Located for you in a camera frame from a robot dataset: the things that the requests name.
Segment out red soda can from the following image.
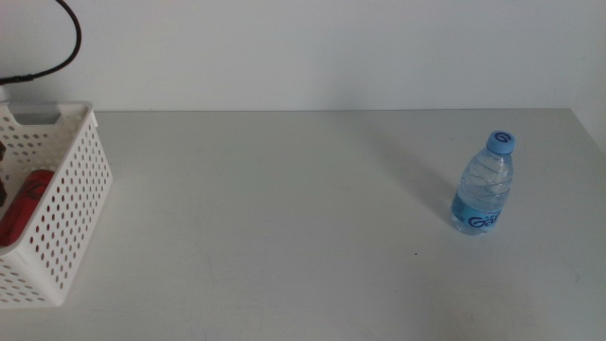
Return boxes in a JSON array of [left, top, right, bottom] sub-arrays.
[[0, 169, 56, 248]]

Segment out clear water bottle blue cap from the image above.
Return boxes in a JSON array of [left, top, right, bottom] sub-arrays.
[[449, 131, 516, 237]]

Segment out white perforated plastic basket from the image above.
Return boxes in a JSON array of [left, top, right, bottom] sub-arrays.
[[0, 100, 114, 308]]

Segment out black braided camera cable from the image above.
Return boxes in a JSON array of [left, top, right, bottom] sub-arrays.
[[0, 0, 83, 87]]

